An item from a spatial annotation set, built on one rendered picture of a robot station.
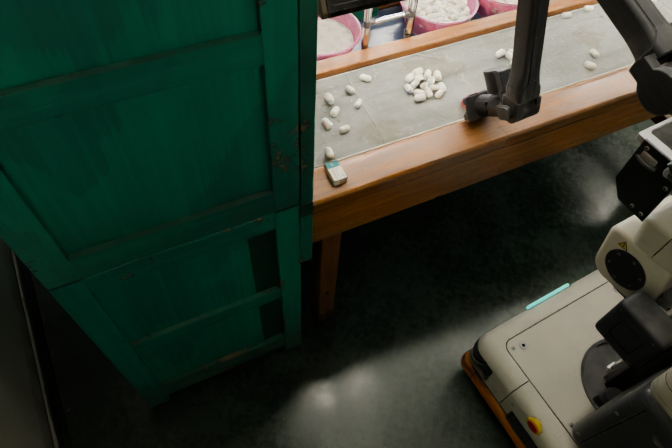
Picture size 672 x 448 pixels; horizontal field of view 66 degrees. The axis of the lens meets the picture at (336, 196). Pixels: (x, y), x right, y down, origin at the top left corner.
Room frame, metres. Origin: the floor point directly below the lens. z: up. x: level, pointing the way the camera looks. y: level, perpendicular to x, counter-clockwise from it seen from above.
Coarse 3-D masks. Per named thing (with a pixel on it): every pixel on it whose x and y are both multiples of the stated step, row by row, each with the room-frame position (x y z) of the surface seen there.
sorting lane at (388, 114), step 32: (512, 32) 1.48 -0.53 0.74; (576, 32) 1.51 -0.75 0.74; (608, 32) 1.53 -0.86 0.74; (384, 64) 1.27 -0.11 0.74; (416, 64) 1.28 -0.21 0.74; (448, 64) 1.29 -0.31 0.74; (480, 64) 1.31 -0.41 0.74; (544, 64) 1.33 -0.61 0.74; (576, 64) 1.35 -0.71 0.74; (608, 64) 1.36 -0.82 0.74; (320, 96) 1.11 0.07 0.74; (352, 96) 1.12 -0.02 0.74; (384, 96) 1.13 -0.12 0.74; (448, 96) 1.15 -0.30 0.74; (320, 128) 0.98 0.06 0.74; (352, 128) 0.99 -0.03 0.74; (384, 128) 1.00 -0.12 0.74; (416, 128) 1.01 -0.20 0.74; (320, 160) 0.87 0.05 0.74
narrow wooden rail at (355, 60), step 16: (560, 0) 1.65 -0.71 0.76; (576, 0) 1.66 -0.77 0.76; (592, 0) 1.67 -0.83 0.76; (496, 16) 1.53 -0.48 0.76; (512, 16) 1.54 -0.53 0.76; (432, 32) 1.41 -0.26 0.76; (448, 32) 1.42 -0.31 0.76; (464, 32) 1.43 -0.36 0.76; (480, 32) 1.45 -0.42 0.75; (368, 48) 1.31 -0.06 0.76; (384, 48) 1.31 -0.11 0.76; (400, 48) 1.32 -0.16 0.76; (416, 48) 1.33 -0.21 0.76; (432, 48) 1.36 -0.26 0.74; (320, 64) 1.22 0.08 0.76; (336, 64) 1.22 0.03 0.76; (352, 64) 1.23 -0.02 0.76; (368, 64) 1.25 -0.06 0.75
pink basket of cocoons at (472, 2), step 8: (472, 0) 1.63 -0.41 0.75; (472, 8) 1.60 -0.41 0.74; (416, 16) 1.49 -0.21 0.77; (472, 16) 1.51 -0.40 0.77; (416, 24) 1.50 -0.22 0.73; (424, 24) 1.48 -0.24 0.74; (432, 24) 1.47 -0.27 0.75; (440, 24) 1.46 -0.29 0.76; (448, 24) 1.46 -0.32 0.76; (456, 24) 1.48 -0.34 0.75; (416, 32) 1.51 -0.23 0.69; (424, 32) 1.49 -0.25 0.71
